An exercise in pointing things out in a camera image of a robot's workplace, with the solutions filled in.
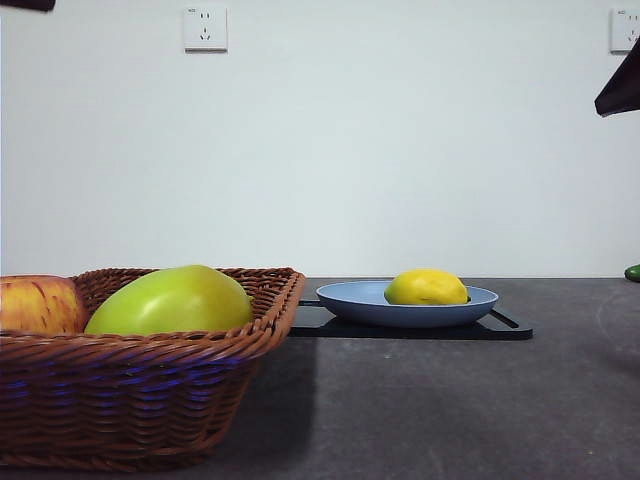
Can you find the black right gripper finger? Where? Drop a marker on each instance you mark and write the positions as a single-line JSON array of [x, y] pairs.
[[622, 95]]

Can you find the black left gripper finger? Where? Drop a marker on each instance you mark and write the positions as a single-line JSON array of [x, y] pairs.
[[25, 5]]

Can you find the yellow lemon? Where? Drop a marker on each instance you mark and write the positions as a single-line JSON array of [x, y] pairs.
[[425, 287]]

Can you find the blue round plate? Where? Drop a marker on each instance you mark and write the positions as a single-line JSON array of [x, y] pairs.
[[360, 310]]

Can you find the brown wicker basket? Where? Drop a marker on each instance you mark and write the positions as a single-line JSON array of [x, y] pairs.
[[125, 400]]

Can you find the dark green vegetable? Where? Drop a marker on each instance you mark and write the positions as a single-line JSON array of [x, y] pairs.
[[633, 272]]

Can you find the red yellow apple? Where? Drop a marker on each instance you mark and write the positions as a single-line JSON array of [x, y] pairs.
[[35, 305]]

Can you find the black flat tray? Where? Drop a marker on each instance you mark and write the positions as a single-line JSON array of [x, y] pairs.
[[425, 334]]

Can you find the green mango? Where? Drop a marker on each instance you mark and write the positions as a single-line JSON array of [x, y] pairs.
[[170, 305]]

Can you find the white wall socket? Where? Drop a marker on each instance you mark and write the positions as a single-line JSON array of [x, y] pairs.
[[205, 29], [625, 31]]

